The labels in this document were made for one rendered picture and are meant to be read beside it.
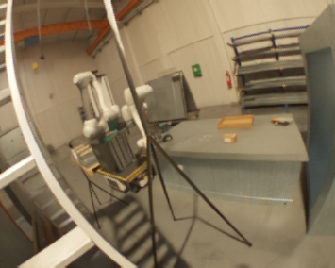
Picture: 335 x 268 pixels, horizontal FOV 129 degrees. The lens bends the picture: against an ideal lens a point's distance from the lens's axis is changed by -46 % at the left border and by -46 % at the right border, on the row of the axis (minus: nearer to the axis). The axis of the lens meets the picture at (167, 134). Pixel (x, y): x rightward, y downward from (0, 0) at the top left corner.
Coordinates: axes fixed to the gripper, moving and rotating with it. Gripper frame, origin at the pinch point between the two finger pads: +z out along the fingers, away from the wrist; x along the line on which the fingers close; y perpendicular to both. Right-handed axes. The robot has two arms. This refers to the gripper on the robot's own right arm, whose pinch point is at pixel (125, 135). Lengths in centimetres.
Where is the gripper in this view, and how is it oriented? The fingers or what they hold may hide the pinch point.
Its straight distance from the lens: 183.3
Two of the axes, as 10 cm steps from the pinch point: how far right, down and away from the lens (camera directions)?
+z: 2.9, 9.1, 3.0
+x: -5.4, 4.1, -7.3
